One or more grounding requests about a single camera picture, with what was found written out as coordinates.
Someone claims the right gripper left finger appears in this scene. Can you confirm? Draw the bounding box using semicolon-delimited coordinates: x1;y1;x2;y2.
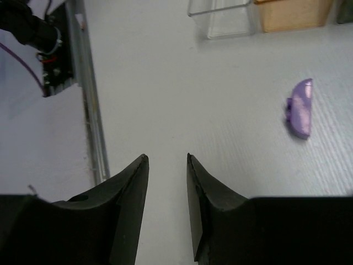
1;155;149;264

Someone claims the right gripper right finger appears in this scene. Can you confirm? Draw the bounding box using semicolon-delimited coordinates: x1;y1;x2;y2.
186;155;352;264

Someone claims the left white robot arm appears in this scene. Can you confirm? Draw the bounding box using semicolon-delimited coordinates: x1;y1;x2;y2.
1;0;62;55

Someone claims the purple arched lego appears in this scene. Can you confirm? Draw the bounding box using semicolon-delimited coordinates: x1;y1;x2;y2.
285;78;314;140

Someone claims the clear translucent container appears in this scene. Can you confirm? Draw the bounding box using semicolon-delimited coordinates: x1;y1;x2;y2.
188;0;255;39

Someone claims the grey translucent container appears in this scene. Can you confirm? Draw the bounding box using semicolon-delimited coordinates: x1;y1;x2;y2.
336;0;353;24

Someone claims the aluminium table rail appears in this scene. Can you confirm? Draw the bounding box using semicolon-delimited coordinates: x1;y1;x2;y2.
65;1;110;185

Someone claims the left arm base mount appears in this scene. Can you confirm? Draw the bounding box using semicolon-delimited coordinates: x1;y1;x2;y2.
41;3;74;97

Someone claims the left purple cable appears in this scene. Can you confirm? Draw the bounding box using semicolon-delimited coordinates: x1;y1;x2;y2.
0;43;46;96

